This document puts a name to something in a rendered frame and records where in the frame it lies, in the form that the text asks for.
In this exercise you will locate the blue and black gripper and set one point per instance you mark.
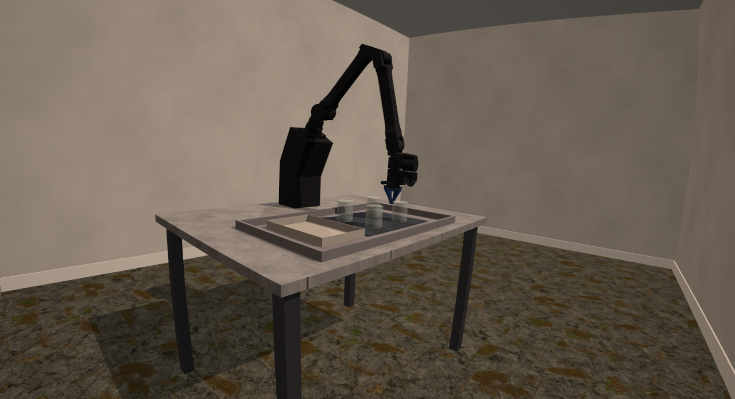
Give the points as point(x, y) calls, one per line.
point(389, 187)

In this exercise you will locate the beige shallow tray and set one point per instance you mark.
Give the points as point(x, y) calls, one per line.
point(315, 230)

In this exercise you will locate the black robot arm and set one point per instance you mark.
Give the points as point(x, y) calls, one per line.
point(326, 110)

